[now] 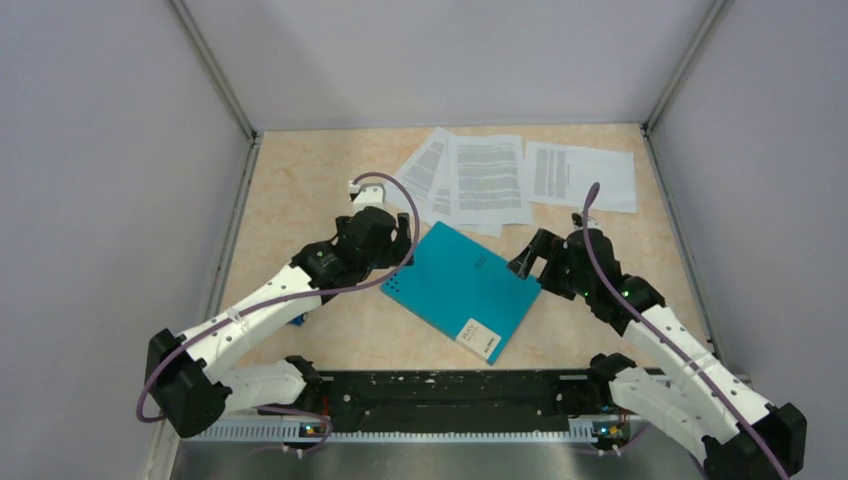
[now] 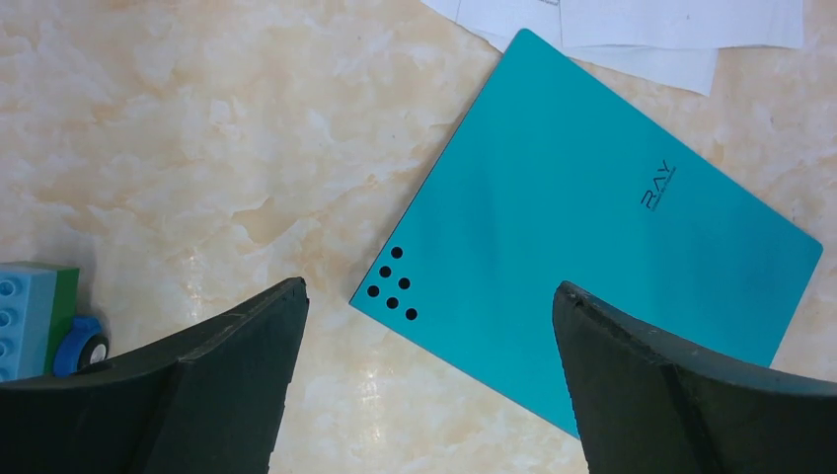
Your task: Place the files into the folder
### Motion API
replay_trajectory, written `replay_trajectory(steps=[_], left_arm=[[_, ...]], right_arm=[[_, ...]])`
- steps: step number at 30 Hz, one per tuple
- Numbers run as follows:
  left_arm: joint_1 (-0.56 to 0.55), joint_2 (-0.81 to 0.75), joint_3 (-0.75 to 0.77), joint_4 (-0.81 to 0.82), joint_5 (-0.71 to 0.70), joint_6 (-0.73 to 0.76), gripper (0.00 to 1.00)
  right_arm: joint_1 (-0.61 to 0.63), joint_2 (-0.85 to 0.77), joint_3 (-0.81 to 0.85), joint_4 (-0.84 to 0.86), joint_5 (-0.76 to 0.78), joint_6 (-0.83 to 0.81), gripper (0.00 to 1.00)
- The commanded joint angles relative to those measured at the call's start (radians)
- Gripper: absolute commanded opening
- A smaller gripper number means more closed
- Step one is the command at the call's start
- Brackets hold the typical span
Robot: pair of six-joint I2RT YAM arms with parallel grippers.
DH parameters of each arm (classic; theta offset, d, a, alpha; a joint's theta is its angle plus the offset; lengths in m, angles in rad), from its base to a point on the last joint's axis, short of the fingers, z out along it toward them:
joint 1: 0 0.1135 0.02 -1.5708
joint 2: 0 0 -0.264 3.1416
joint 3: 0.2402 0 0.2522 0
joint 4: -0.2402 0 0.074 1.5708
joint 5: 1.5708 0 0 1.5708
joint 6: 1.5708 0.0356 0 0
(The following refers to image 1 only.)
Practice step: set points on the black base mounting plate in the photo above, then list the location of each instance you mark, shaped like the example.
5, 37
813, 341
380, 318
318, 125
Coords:
438, 401

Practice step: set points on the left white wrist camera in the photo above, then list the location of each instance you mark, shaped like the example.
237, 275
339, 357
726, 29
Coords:
366, 195

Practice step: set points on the aluminium frame rail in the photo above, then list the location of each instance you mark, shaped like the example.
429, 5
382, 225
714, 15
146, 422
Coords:
271, 429

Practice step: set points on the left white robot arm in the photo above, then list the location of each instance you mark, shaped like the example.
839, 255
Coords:
191, 379

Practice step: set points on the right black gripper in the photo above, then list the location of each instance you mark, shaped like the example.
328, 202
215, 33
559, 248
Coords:
543, 244

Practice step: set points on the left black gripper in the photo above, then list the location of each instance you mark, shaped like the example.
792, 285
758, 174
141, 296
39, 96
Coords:
400, 248

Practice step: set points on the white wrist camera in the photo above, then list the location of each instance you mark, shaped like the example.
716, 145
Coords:
366, 195
581, 222

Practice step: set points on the single printed paper sheet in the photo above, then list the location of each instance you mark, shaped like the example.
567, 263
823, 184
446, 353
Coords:
562, 175

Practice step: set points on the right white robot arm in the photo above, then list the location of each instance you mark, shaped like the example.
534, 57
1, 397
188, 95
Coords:
732, 431

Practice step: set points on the teal folder black inside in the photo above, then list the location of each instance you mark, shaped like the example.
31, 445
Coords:
463, 290

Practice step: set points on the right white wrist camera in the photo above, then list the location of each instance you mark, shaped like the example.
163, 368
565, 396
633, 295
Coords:
581, 222

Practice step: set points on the printed paper stack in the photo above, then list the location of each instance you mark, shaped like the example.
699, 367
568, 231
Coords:
468, 182

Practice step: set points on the blue orange toy car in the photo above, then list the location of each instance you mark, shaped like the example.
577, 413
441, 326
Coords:
299, 320

